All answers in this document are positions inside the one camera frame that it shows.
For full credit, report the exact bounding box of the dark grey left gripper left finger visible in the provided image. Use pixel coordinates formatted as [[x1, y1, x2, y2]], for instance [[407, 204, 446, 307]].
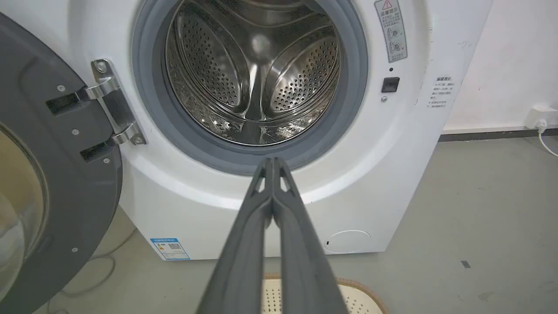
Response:
[[197, 157, 274, 314]]

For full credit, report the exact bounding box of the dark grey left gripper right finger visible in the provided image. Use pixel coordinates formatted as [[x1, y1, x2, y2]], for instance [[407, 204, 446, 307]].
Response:
[[273, 157, 349, 314]]

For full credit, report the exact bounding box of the grey washing machine door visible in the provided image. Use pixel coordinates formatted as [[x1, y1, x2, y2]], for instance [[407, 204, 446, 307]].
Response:
[[0, 12, 123, 314]]

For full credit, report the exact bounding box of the chrome washer door hinge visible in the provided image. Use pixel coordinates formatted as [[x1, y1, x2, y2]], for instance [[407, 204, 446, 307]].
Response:
[[85, 59, 147, 146]]

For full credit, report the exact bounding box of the white laundry basket brown rim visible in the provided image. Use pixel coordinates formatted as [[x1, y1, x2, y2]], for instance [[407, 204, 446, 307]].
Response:
[[261, 273, 388, 314]]

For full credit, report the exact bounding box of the blue energy label sticker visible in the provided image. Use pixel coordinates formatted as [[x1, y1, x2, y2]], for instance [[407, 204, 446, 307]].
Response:
[[150, 238, 191, 261]]

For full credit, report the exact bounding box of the white front-load washing machine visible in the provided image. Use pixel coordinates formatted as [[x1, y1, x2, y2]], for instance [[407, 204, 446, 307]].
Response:
[[0, 0, 495, 261]]

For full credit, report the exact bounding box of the grey warning label sticker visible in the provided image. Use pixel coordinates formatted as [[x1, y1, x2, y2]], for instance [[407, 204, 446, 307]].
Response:
[[374, 0, 408, 63]]

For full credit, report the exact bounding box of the grey floor cable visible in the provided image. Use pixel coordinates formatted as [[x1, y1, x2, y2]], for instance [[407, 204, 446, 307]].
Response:
[[46, 227, 139, 314]]

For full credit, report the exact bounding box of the white power cable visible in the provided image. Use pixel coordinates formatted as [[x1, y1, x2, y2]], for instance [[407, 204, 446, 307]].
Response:
[[537, 126, 558, 157]]

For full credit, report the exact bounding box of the white wall power socket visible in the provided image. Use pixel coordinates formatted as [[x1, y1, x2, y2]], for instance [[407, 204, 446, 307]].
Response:
[[524, 104, 558, 130]]

